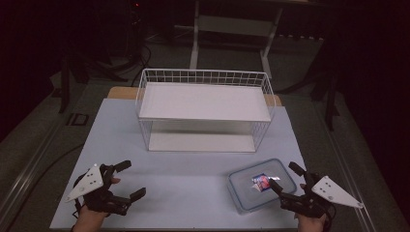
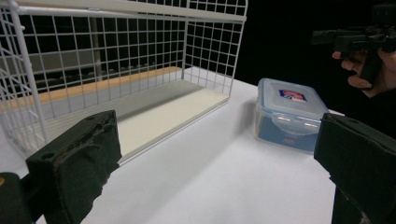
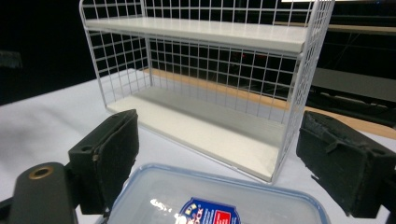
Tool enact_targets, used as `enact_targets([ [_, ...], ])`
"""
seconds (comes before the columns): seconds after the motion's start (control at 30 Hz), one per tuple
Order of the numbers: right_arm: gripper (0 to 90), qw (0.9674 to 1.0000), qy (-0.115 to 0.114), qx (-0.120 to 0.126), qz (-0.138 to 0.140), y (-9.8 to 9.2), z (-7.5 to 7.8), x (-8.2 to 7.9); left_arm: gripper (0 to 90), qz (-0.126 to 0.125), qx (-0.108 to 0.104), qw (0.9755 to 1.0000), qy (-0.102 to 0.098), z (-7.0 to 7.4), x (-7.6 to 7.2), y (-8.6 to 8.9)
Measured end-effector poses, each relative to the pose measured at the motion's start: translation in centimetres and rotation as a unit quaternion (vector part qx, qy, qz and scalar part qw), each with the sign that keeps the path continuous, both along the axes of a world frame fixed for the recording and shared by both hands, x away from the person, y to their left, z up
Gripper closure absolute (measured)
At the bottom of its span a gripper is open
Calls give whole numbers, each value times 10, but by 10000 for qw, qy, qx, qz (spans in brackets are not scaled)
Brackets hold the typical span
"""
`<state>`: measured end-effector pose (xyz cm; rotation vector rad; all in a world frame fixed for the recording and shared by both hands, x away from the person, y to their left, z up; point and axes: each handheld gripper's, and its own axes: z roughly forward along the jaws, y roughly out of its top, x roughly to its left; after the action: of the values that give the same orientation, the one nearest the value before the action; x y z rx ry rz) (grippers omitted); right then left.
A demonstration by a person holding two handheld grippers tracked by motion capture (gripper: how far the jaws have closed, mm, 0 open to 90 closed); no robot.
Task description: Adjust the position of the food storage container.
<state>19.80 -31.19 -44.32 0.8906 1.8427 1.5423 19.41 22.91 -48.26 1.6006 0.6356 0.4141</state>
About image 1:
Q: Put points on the black square floor plate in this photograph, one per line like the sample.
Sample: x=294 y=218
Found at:
x=77 y=119

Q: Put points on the clear plastic container blue lid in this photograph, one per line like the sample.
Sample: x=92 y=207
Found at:
x=245 y=196

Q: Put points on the person's left hand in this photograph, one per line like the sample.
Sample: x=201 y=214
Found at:
x=88 y=220

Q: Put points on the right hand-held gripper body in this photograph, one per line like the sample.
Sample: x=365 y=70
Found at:
x=335 y=193

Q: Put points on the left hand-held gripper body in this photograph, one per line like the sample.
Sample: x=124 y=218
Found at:
x=86 y=183

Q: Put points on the white metal table frame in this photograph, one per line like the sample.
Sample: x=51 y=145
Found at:
x=194 y=48

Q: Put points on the small colourful snack packet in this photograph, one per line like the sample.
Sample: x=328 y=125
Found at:
x=261 y=182

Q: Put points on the person's right hand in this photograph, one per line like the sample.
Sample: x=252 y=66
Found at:
x=311 y=224

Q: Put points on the light blue table mat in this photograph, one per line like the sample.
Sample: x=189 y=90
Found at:
x=180 y=183

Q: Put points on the black stand leg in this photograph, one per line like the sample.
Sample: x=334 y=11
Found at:
x=330 y=103

